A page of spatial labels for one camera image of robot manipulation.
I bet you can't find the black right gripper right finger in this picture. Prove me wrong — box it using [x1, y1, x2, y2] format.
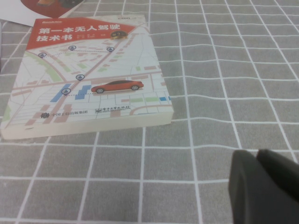
[256, 148, 299, 203]

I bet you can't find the grey white checked tablecloth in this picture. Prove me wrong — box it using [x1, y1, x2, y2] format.
[0, 0, 299, 224]

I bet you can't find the map cover paperback book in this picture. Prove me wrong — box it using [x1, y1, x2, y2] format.
[0, 14, 174, 140]

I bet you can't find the white red robot brochure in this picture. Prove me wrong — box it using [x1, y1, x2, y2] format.
[0, 0, 88, 28]

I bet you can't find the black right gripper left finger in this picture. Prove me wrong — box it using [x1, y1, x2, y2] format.
[228, 149, 299, 224]

